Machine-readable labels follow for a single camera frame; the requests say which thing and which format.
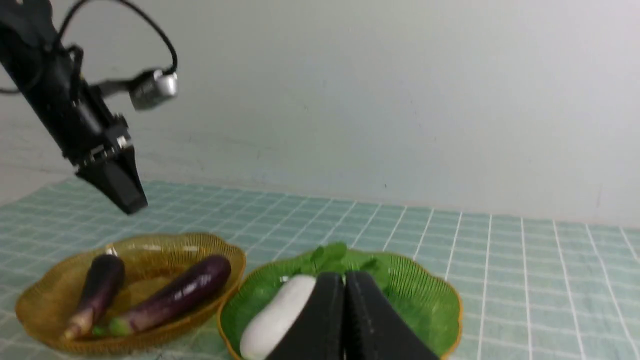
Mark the amber plastic plate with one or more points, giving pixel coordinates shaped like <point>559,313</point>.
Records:
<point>151,262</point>

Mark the green checkered tablecloth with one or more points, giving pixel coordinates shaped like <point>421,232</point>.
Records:
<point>532,289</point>

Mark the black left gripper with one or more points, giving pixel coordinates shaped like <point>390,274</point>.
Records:
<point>90,136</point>

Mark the green plastic plate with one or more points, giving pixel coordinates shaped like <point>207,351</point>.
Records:
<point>430,306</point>

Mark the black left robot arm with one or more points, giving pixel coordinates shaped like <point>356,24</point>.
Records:
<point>28,37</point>

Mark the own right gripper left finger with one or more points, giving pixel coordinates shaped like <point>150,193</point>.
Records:
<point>317,333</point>

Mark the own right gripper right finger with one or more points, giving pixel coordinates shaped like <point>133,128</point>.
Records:
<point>372,329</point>

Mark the purple eggplant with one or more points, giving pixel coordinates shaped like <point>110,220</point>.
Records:
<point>200,283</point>
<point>102,284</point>

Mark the white radish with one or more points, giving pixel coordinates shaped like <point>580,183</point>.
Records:
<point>269,326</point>

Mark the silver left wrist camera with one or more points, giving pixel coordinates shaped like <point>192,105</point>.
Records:
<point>148,90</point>

